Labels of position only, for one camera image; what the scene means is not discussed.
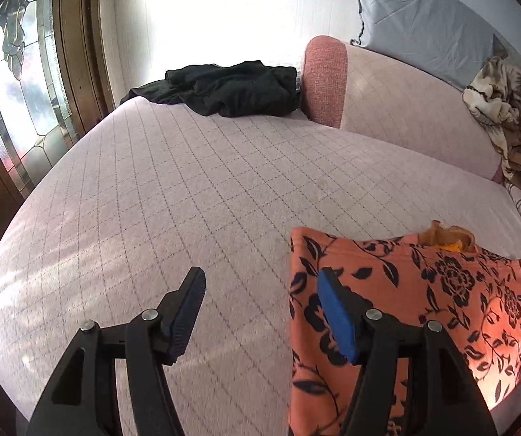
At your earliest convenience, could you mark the grey pillow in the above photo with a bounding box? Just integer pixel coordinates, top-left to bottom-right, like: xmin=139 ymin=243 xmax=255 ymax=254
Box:
xmin=351 ymin=0 xmax=521 ymax=90

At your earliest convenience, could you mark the black garment on bed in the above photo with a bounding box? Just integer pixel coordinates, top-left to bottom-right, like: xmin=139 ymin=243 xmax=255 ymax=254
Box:
xmin=121 ymin=61 xmax=300 ymax=117

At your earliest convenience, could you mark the pink quilted mattress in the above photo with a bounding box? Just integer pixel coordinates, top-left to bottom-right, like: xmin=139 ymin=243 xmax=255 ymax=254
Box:
xmin=0 ymin=98 xmax=521 ymax=435

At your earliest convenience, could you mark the orange black floral garment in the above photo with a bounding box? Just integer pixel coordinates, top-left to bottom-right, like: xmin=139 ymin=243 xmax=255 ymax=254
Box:
xmin=288 ymin=225 xmax=521 ymax=435

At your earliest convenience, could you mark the pink padded headboard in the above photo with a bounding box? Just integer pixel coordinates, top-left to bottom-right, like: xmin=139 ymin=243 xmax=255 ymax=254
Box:
xmin=301 ymin=36 xmax=503 ymax=183

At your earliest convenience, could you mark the stained glass wooden door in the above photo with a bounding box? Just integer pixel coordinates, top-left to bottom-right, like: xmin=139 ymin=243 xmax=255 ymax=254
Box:
xmin=0 ymin=0 xmax=114 ymax=238

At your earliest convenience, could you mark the brown cream patterned blanket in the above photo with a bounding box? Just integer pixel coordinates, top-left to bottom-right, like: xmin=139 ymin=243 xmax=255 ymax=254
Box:
xmin=463 ymin=56 xmax=521 ymax=190

